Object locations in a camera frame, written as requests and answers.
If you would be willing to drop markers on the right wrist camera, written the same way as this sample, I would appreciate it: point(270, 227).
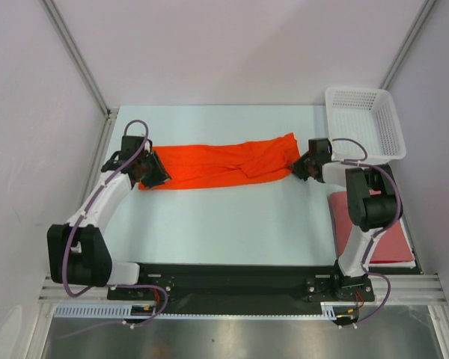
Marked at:
point(320, 148)

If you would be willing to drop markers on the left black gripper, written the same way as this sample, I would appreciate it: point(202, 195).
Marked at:
point(160, 176)

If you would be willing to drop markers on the folded pink t shirt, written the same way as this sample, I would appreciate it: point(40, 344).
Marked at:
point(393, 249)

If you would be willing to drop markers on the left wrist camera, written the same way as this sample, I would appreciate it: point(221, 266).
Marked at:
point(132, 144)

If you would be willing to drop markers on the white plastic basket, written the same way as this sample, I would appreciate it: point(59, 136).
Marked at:
point(363, 124)

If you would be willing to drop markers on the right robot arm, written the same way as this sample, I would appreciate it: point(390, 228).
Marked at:
point(373, 204)

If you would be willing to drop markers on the aluminium frame bar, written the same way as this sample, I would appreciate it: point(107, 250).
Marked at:
point(421, 289)

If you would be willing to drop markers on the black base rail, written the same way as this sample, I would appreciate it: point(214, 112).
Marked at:
point(213, 290)

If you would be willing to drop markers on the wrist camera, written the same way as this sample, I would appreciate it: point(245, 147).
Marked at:
point(132, 144)
point(320, 148)

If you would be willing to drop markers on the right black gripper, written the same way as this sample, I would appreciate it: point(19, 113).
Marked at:
point(298, 169)

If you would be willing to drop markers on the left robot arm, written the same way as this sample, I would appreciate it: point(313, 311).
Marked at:
point(78, 253)

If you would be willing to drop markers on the orange t shirt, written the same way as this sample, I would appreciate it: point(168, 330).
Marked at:
point(200, 166)

